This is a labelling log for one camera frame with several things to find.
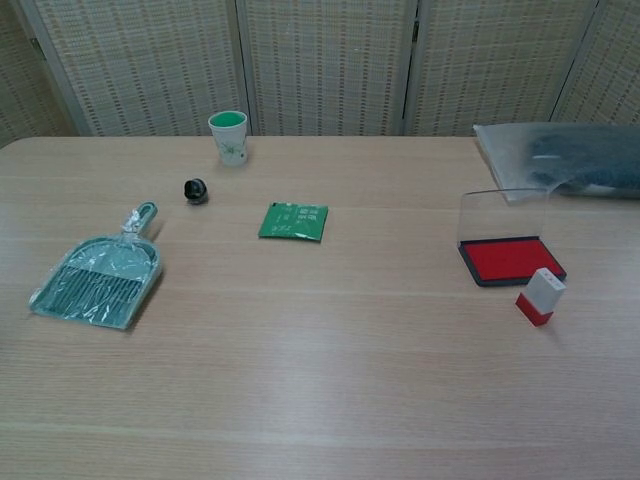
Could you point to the small red white stamp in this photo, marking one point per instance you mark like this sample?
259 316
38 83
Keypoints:
542 297

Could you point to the green sachet packet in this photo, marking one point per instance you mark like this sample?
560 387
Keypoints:
294 222

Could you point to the white paper cup green inside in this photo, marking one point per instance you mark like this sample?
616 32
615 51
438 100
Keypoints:
229 142

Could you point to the small black round cap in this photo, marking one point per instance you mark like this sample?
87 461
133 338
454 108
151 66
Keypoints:
195 191

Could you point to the woven bamboo folding screen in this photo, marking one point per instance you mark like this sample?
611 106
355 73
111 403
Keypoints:
325 65

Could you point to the red ink pad case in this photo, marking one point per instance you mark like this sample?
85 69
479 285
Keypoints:
505 260

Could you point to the green dustpan set in wrap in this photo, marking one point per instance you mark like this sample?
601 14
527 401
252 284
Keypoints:
97 280

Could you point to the clear bag with black contents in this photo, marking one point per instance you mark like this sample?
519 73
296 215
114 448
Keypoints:
580 160

